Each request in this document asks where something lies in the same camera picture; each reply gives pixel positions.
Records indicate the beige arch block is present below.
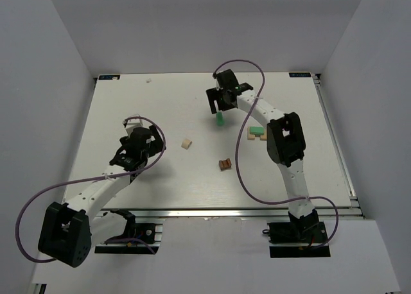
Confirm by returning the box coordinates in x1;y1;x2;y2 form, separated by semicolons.
181;139;192;150

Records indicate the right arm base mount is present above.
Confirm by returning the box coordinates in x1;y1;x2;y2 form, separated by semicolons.
262;222;331;259

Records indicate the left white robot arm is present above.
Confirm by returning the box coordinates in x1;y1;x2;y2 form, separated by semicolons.
38;125;166;268

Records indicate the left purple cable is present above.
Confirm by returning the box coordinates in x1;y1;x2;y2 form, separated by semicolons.
15;116;167;263

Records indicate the tan rectangular wood block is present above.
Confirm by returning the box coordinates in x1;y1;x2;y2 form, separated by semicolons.
247;127;256;140

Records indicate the blue corner label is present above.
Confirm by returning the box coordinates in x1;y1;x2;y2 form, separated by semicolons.
288;72;311;78
98;74;120;81

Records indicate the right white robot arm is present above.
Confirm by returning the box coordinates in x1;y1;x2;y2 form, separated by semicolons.
206;69;319;228

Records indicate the green cylinder block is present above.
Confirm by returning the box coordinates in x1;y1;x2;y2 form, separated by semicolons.
215;112;225;126

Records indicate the purple cable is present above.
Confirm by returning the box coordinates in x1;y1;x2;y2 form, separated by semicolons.
15;116;167;263
213;60;340;250

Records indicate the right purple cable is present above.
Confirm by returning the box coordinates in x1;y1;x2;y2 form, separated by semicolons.
213;60;340;250

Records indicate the right blue corner label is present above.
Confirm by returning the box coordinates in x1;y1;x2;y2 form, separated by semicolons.
288;72;311;78

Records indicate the left blue corner label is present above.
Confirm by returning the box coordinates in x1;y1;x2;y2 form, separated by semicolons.
98;74;120;81

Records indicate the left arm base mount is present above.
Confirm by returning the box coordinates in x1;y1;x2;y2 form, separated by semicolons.
92;209;162;255

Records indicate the brown notched block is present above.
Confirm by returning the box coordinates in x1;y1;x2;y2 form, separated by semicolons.
218;159;232;171

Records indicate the green rectangular block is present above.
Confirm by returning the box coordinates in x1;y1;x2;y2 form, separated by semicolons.
249;126;265;137

